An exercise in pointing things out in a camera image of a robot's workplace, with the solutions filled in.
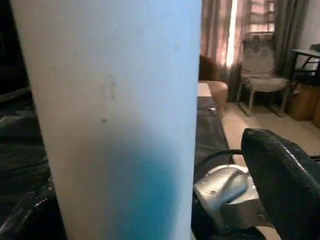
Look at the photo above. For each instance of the slatted window blind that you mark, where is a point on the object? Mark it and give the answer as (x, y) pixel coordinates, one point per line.
(260, 15)

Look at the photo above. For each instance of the black side desk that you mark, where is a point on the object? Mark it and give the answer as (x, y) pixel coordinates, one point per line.
(305, 52)

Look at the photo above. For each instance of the white flat board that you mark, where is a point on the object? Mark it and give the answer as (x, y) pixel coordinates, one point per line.
(205, 88)

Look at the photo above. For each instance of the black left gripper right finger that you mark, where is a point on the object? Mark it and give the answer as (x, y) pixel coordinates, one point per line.
(287, 187)

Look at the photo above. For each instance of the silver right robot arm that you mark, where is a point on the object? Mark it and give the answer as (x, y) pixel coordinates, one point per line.
(225, 185)

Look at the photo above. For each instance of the grey cushioned metal chair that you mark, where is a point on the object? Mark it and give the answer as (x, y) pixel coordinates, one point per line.
(260, 62)

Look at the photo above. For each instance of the brown round armchair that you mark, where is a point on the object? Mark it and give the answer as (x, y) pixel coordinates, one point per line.
(217, 90)

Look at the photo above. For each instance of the light sheer window curtain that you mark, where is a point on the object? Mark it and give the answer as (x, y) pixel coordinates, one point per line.
(217, 30)

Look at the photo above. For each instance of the dark heavy window curtain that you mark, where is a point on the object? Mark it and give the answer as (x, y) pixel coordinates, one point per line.
(287, 30)

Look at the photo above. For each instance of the black work surface mat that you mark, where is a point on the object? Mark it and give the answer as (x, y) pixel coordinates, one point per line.
(20, 140)

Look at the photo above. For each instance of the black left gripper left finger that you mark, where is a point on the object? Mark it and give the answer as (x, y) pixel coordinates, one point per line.
(32, 217)

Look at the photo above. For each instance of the brown wooden box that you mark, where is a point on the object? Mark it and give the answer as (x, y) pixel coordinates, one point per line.
(305, 100)

